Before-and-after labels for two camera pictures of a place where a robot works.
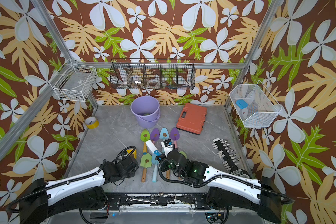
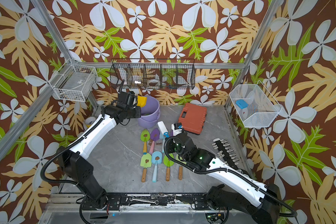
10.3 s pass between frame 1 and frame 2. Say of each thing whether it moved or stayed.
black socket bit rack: stayed
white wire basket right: stayed
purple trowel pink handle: stayed
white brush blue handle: moved
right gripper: moved
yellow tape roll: stayed
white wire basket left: stayed
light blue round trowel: stayed
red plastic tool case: stayed
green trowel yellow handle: stayed
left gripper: moved
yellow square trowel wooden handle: moved
